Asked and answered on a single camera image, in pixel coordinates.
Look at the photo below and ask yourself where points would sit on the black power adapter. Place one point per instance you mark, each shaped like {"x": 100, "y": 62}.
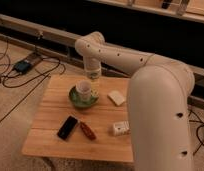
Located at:
{"x": 22, "y": 67}

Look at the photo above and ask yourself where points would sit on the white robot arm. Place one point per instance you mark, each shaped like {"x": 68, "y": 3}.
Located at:
{"x": 156, "y": 102}

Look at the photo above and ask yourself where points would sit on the black smartphone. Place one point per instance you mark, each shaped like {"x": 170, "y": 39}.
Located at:
{"x": 67, "y": 127}

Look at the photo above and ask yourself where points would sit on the white ceramic cup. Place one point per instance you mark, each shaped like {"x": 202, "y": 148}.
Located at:
{"x": 83, "y": 89}

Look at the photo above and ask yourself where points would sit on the wooden table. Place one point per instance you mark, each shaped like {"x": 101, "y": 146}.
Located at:
{"x": 55, "y": 108}

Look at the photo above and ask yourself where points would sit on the white sponge block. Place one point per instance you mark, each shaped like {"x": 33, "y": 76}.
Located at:
{"x": 117, "y": 98}

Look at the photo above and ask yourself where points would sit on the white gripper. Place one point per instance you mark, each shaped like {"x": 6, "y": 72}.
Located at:
{"x": 93, "y": 74}

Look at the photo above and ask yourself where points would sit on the green ceramic saucer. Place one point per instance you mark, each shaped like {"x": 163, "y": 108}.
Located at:
{"x": 77, "y": 102}

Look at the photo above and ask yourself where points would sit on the red brown pocket knife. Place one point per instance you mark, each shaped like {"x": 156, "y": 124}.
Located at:
{"x": 87, "y": 131}

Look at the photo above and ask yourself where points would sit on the white small box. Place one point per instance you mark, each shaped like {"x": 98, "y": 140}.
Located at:
{"x": 121, "y": 128}

